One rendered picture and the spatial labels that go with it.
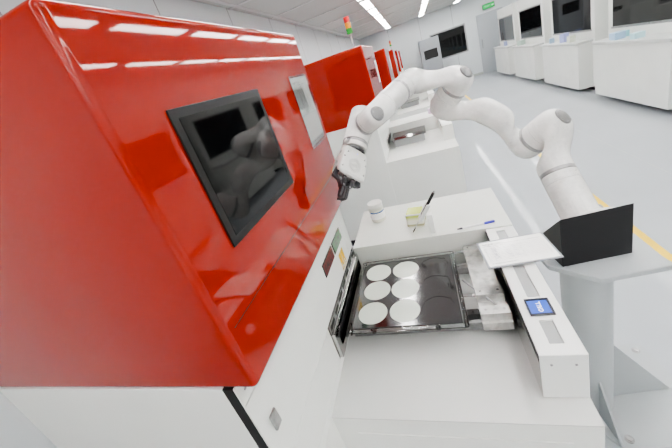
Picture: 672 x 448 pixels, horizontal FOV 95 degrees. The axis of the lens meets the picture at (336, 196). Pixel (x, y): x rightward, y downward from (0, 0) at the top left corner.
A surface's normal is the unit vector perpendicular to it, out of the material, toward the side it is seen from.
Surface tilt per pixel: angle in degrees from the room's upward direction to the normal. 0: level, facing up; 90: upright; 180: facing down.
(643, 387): 90
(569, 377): 90
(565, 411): 0
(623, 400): 0
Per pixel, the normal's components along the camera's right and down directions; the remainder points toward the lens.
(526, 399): -0.30, -0.89
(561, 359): -0.22, 0.41
